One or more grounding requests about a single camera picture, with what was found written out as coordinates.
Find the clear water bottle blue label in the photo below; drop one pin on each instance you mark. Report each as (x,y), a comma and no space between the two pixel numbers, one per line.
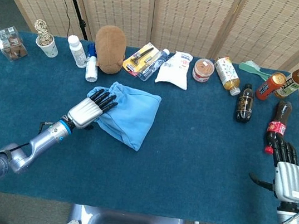
(158,60)

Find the pale green brush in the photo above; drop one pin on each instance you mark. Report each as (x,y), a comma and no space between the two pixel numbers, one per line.
(250,67)

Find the green tea bottle dark cap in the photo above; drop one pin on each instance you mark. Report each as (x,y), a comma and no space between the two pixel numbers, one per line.
(294,83)

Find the white powder pouch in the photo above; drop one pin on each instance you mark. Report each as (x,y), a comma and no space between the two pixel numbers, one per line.
(174,70)

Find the white tube blue cap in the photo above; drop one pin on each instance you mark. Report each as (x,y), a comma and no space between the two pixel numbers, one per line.
(91,68)

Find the clear plastic snack box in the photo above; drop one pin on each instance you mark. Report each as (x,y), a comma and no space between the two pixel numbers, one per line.
(11,45)

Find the yellow tea bottle white label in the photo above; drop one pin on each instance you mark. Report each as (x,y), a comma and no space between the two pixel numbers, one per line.
(227,71)

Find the light blue fleece pants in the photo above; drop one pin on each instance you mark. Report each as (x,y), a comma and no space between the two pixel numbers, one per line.
(135,115)

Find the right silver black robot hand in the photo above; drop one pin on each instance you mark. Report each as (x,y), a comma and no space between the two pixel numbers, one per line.
(289,181)

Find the round jar red label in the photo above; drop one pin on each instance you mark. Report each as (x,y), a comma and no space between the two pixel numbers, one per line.
(203,70)

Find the orange soda can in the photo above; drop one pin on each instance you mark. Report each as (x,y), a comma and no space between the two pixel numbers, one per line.
(268,87)

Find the dark blue table carpet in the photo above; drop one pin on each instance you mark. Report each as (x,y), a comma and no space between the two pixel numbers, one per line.
(188,151)

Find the tall white plastic bottle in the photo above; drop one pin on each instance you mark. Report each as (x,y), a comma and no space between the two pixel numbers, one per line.
(77,51)

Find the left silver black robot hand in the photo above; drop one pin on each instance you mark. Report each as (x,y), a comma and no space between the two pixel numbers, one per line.
(84,112)

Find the razor in yellow blister pack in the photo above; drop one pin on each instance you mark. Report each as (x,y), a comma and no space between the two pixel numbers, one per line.
(137,61)

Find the white paper cup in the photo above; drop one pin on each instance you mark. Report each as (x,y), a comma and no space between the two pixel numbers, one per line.
(49,49)

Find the brown plush toy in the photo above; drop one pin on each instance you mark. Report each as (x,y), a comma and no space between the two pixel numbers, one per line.
(109,49)

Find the black coffee bottle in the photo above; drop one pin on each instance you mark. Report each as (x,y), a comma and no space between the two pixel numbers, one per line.
(244,105)

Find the black tripod stand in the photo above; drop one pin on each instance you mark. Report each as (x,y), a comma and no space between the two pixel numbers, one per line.
(75,2)

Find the cola bottle red label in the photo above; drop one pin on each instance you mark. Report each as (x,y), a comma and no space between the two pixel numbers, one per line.
(278,125)

